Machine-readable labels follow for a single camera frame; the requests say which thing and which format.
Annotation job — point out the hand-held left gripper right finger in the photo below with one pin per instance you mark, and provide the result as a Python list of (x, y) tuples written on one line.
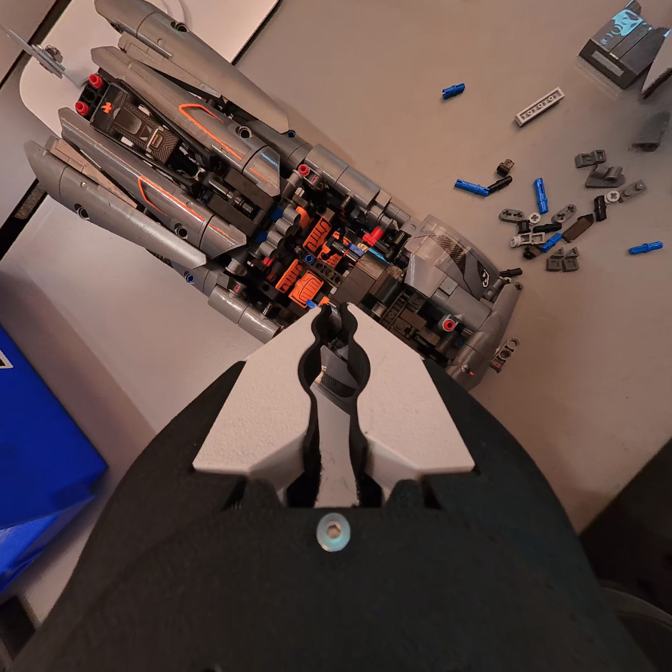
[(414, 420)]

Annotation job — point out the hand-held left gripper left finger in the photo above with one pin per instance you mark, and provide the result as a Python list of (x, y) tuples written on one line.
[(252, 420)]

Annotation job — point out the grey lego car model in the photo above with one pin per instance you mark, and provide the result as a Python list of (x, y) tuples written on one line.
[(236, 183)]

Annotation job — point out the grey lego panel assembly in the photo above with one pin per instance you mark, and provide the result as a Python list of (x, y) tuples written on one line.
[(619, 47)]

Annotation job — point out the long blue lego pin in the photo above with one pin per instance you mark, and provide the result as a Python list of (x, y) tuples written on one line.
[(541, 196), (471, 187)]

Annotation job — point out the black lego pin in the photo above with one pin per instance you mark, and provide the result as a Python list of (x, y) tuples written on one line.
[(500, 183)]

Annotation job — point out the pile of small lego pieces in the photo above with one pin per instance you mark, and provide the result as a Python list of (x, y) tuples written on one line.
[(603, 177)]

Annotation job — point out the light grey long lego plate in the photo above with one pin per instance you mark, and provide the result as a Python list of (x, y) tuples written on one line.
[(539, 106)]

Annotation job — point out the blue plastic bin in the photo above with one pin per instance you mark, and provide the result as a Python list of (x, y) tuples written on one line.
[(42, 446)]

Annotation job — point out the white rounded board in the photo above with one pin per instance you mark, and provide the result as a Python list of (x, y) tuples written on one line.
[(252, 21)]

